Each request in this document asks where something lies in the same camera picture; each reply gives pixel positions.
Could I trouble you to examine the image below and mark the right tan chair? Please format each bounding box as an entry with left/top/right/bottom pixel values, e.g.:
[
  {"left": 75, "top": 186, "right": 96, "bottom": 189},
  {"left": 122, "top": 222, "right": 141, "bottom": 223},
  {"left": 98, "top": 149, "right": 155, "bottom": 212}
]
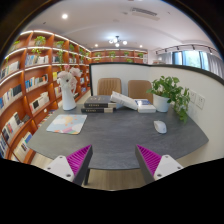
[{"left": 128, "top": 80, "right": 153, "bottom": 102}]

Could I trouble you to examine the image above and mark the colourful mouse pad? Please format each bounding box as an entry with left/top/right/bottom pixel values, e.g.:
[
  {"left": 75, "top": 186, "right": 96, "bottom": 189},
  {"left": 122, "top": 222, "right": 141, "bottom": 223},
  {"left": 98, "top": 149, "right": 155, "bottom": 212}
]
[{"left": 47, "top": 114, "right": 87, "bottom": 135}]

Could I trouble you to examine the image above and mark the tan chair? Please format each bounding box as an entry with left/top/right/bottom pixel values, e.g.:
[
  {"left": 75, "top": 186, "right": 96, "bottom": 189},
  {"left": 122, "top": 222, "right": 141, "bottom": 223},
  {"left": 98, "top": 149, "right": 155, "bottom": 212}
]
[
  {"left": 128, "top": 80, "right": 153, "bottom": 102},
  {"left": 97, "top": 78, "right": 122, "bottom": 95}
]

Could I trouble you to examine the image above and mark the left tan chair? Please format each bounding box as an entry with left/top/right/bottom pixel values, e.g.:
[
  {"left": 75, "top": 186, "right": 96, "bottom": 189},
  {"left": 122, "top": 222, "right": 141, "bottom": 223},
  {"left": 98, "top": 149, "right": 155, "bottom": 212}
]
[{"left": 97, "top": 78, "right": 122, "bottom": 95}]

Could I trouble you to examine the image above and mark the wall switch plate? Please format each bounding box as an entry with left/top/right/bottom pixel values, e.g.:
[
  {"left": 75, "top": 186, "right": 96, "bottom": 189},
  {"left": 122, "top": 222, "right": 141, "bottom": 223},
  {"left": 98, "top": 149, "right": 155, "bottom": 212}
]
[{"left": 189, "top": 90, "right": 197, "bottom": 103}]

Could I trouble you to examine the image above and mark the white vase with flowers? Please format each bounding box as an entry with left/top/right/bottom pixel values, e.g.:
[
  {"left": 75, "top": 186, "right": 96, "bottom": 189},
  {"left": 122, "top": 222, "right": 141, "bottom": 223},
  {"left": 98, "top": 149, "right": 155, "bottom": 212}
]
[{"left": 57, "top": 65, "right": 81, "bottom": 111}]

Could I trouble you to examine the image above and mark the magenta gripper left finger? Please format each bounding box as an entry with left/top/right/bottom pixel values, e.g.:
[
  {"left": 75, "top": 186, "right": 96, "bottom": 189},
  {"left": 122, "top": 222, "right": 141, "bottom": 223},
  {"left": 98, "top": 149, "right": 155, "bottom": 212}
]
[{"left": 45, "top": 145, "right": 93, "bottom": 186}]

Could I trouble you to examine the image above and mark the ceiling air vent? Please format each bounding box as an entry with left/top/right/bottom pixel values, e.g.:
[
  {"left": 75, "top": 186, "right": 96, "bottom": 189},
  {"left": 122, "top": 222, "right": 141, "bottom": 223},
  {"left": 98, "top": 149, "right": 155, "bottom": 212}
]
[{"left": 131, "top": 7, "right": 157, "bottom": 18}]

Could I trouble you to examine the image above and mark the top dark book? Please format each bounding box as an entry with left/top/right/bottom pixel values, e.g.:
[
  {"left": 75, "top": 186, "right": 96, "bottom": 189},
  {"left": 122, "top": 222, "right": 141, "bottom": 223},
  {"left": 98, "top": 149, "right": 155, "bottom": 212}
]
[{"left": 84, "top": 95, "right": 116, "bottom": 108}]

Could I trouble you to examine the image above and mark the white computer mouse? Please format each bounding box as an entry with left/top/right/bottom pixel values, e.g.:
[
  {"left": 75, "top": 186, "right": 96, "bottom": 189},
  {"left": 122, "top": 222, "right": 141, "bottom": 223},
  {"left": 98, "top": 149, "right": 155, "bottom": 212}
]
[{"left": 154, "top": 120, "right": 167, "bottom": 134}]

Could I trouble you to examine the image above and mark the dark book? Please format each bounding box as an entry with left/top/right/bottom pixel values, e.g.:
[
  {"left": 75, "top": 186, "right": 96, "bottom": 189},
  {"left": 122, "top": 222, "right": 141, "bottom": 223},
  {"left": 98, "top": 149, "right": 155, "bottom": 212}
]
[
  {"left": 81, "top": 107, "right": 116, "bottom": 113},
  {"left": 84, "top": 95, "right": 116, "bottom": 108}
]

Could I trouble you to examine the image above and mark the wooden bookshelf wall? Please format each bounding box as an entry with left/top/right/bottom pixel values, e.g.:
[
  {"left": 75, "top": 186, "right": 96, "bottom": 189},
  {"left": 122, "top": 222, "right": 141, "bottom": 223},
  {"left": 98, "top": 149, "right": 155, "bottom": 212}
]
[{"left": 0, "top": 30, "right": 92, "bottom": 164}]

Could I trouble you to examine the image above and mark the ceiling chandelier lamp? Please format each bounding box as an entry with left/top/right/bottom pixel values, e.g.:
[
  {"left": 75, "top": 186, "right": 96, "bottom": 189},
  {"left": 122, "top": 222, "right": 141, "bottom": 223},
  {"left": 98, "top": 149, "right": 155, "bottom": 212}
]
[{"left": 109, "top": 36, "right": 127, "bottom": 47}]

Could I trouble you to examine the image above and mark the wall socket plate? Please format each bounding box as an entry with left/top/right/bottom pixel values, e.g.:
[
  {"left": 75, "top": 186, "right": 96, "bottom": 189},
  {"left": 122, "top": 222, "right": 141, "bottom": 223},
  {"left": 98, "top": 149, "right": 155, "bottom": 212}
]
[{"left": 196, "top": 94, "right": 205, "bottom": 109}]

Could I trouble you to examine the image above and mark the bottom dark book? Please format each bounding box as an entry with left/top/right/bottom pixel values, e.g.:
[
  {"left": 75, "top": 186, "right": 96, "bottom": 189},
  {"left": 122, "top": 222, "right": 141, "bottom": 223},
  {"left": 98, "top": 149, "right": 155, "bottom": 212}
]
[{"left": 81, "top": 107, "right": 116, "bottom": 113}]

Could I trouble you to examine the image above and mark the open white book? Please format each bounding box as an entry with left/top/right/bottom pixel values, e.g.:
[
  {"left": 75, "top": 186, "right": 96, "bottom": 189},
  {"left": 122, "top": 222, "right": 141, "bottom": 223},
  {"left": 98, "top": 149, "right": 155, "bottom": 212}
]
[{"left": 111, "top": 91, "right": 138, "bottom": 110}]

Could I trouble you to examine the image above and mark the grey curtain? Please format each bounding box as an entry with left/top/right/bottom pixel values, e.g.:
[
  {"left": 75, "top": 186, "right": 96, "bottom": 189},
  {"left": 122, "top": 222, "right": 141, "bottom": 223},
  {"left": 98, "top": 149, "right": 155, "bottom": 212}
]
[{"left": 207, "top": 54, "right": 224, "bottom": 79}]

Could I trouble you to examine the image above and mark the potted green plant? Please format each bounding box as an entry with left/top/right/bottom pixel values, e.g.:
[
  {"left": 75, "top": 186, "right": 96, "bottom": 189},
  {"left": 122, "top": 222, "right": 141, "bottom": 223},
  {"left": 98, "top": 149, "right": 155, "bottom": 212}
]
[{"left": 147, "top": 76, "right": 190, "bottom": 123}]

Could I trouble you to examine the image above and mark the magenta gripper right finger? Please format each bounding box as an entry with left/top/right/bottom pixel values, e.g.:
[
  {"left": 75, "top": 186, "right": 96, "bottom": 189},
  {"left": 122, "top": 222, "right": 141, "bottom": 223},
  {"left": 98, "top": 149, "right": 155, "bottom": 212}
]
[{"left": 135, "top": 145, "right": 183, "bottom": 184}]

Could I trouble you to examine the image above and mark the blue white book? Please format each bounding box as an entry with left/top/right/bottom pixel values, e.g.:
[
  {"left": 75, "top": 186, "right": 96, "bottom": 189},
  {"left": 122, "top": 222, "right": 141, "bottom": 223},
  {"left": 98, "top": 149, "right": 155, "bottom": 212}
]
[{"left": 135, "top": 99, "right": 156, "bottom": 113}]

